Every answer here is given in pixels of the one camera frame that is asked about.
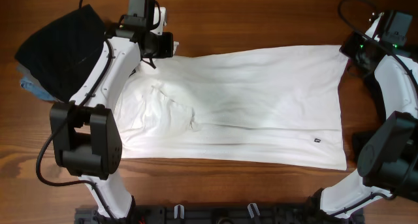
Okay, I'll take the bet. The white t-shirt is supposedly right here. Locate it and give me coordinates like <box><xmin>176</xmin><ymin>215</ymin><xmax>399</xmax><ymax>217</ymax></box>
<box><xmin>115</xmin><ymin>45</ymin><xmax>347</xmax><ymax>170</ymax></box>

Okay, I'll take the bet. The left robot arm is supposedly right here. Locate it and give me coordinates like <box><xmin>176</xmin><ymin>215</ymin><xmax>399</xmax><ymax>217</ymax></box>
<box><xmin>35</xmin><ymin>0</ymin><xmax>174</xmax><ymax>223</ymax></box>

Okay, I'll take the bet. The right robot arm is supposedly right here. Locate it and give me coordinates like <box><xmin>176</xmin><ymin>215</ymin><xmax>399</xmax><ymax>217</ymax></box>
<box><xmin>303</xmin><ymin>10</ymin><xmax>417</xmax><ymax>223</ymax></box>

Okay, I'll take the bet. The black garment on right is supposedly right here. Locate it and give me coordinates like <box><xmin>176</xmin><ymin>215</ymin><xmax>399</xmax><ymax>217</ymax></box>
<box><xmin>338</xmin><ymin>60</ymin><xmax>383</xmax><ymax>168</ymax></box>

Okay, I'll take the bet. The folded black garment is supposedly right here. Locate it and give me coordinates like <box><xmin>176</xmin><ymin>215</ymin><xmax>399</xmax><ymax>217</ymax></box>
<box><xmin>15</xmin><ymin>5</ymin><xmax>106</xmax><ymax>102</ymax></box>

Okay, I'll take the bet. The folded grey garment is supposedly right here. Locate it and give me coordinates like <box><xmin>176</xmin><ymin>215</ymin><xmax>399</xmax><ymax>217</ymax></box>
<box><xmin>16</xmin><ymin>63</ymin><xmax>33</xmax><ymax>78</ymax></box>

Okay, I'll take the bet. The folded light blue garment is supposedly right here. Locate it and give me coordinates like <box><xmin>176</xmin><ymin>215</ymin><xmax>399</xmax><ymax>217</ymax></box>
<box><xmin>20</xmin><ymin>76</ymin><xmax>57</xmax><ymax>101</ymax></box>

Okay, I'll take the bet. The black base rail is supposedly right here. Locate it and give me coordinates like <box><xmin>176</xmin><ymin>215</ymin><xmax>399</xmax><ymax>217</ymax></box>
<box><xmin>74</xmin><ymin>202</ymin><xmax>365</xmax><ymax>224</ymax></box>

